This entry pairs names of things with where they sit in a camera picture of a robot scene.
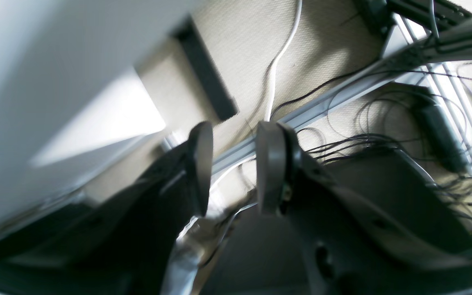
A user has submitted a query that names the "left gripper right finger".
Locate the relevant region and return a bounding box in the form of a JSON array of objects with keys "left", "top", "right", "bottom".
[{"left": 256, "top": 121, "right": 472, "bottom": 295}]

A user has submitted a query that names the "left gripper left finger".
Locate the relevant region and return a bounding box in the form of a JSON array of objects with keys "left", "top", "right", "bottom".
[{"left": 0, "top": 121, "right": 213, "bottom": 295}]

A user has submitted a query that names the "black computer case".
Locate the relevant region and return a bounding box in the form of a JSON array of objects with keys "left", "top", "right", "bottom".
[{"left": 200, "top": 150, "right": 472, "bottom": 295}]

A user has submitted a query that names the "black power brick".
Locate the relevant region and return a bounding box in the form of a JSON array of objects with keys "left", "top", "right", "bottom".
[{"left": 411, "top": 95, "right": 468, "bottom": 173}]

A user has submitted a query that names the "black table leg foot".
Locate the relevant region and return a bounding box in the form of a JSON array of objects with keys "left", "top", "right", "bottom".
[{"left": 175, "top": 15, "right": 238, "bottom": 121}]

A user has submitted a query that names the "white cable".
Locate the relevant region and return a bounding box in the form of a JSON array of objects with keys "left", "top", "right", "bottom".
[{"left": 264, "top": 0, "right": 304, "bottom": 123}]

